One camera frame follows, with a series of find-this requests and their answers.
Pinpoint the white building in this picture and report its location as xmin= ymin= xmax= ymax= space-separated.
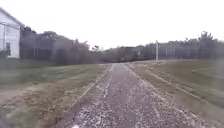
xmin=0 ymin=7 xmax=25 ymax=60

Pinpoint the row of trees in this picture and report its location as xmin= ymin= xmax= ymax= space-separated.
xmin=19 ymin=25 xmax=224 ymax=66

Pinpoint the wire fence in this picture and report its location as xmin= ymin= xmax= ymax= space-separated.
xmin=156 ymin=42 xmax=224 ymax=62

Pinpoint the pale pole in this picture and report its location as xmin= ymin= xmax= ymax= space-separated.
xmin=154 ymin=39 xmax=160 ymax=64

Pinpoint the grass field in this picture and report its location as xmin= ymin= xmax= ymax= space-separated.
xmin=125 ymin=58 xmax=224 ymax=128

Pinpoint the grey gravel path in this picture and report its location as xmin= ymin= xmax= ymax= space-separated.
xmin=54 ymin=62 xmax=214 ymax=128

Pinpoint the grass verge with bare earth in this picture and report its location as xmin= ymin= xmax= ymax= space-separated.
xmin=0 ymin=59 xmax=114 ymax=128

